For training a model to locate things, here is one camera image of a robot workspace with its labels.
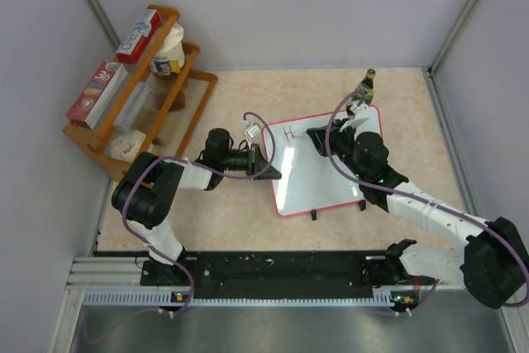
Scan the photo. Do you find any white paper flour bag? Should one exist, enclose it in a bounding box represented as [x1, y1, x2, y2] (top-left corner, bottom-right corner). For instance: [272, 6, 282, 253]
[150, 22, 185, 76]

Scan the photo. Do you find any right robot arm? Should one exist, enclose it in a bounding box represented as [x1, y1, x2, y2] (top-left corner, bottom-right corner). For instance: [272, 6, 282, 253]
[307, 120, 528, 309]

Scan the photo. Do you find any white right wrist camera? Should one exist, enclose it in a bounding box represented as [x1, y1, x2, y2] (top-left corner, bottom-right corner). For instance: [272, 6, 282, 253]
[343, 103, 370, 129]

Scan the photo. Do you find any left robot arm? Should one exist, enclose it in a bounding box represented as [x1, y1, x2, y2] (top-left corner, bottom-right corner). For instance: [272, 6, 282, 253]
[111, 128, 282, 284]

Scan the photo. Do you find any aluminium rail with black base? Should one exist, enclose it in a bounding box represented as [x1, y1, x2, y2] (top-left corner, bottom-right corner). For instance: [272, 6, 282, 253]
[67, 250, 434, 309]

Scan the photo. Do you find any green glass bottle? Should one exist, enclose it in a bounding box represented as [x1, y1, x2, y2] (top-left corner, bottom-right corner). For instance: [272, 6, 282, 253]
[353, 69, 376, 105]

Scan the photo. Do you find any pink framed whiteboard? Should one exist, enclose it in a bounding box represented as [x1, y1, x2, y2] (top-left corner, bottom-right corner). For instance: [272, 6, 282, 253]
[261, 112, 364, 217]

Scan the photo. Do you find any red white lower box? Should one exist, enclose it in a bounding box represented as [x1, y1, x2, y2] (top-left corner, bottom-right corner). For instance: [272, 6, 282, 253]
[66, 60, 127, 130]

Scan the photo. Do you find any white crumpled bag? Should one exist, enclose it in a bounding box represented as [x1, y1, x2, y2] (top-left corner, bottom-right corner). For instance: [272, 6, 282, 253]
[109, 130, 146, 162]

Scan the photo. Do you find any red white box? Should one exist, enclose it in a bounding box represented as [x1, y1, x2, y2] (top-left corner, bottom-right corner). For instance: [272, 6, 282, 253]
[66, 60, 127, 130]
[115, 8, 162, 64]

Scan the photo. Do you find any red white upper box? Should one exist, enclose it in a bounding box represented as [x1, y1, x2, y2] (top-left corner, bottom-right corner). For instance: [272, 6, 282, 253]
[115, 8, 162, 64]

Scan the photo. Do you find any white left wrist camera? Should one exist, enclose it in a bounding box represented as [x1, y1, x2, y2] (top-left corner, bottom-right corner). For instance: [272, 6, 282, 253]
[244, 122, 261, 145]

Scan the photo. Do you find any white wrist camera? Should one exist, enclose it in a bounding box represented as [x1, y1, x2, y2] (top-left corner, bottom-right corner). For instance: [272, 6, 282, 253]
[343, 103, 370, 129]
[244, 122, 261, 145]

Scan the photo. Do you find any orange wooden shelf rack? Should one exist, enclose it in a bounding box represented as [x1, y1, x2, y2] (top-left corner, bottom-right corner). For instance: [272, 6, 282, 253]
[63, 5, 218, 181]

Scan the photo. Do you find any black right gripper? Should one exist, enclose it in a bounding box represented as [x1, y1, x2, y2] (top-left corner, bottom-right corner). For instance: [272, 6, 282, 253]
[309, 118, 369, 182]

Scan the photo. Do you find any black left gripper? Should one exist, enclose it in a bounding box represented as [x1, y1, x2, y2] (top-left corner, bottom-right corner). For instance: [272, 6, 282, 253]
[220, 144, 281, 181]

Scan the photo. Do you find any brown wrapped package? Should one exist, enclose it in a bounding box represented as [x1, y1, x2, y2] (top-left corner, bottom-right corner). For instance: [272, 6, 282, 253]
[169, 91, 186, 112]

